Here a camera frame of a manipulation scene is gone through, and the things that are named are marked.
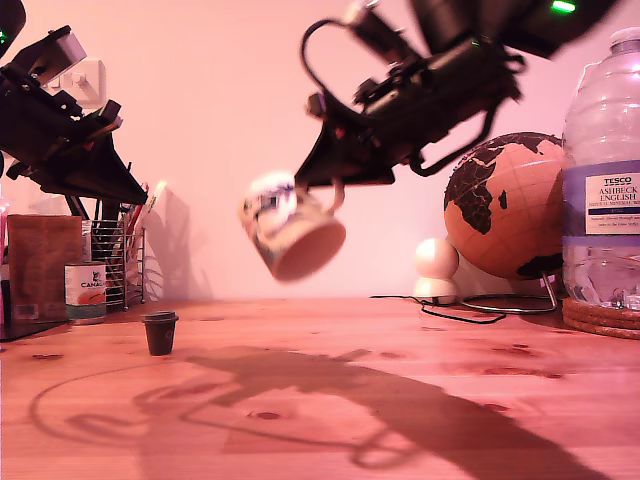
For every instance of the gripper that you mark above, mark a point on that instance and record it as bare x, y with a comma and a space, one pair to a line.
430, 100
30, 130

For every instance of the white mug with blue print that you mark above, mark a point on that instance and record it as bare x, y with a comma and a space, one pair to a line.
300, 245

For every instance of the dark brown coffee capsule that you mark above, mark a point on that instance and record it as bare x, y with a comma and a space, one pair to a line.
161, 335

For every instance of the black chopstick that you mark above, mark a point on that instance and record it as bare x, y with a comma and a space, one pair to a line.
74, 206

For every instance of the red pencil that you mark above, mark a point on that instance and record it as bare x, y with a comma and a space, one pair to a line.
136, 217

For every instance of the white-tipped utensil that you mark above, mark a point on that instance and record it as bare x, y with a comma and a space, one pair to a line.
157, 195

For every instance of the white pet food can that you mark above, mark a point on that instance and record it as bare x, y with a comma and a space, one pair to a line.
85, 295

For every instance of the white round-headed device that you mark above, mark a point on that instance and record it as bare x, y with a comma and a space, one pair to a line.
436, 260

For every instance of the cork globe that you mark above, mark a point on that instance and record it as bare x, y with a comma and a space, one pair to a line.
520, 215

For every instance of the large clear water bottle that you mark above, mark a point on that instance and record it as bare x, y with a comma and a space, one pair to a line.
600, 150

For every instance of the round cork coaster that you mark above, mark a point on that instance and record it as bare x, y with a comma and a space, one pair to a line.
600, 306
610, 333
600, 320

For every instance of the white wall switch plate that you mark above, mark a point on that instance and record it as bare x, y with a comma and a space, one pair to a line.
95, 85

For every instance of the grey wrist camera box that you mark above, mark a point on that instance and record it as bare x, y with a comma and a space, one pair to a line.
375, 27
70, 50

